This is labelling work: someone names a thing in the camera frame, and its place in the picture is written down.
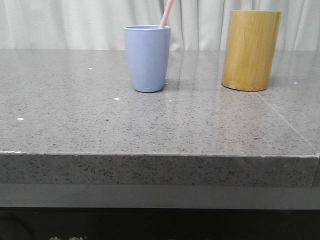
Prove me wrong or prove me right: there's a blue plastic cup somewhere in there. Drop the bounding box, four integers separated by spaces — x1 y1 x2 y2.
123 25 171 93

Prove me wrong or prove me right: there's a pink chopstick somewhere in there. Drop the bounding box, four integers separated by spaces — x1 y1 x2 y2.
159 0 174 29

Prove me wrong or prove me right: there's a bamboo cylindrical holder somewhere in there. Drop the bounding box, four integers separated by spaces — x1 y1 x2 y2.
221 10 282 92

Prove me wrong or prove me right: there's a pale green curtain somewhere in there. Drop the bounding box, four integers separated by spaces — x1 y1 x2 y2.
0 0 320 51

